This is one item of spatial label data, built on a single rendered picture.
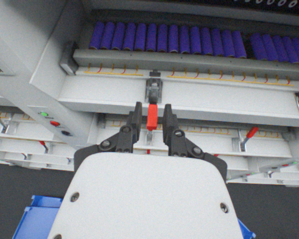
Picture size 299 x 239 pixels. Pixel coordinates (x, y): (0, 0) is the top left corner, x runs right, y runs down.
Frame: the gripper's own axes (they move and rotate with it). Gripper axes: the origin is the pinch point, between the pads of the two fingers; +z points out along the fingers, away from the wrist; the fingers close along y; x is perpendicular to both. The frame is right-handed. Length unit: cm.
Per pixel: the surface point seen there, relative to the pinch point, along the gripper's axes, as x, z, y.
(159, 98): -0.1, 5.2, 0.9
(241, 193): -89, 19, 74
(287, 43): 7.1, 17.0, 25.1
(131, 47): 4.8, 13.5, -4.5
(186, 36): 6.6, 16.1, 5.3
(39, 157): -56, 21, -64
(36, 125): -18.3, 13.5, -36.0
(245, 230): -92, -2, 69
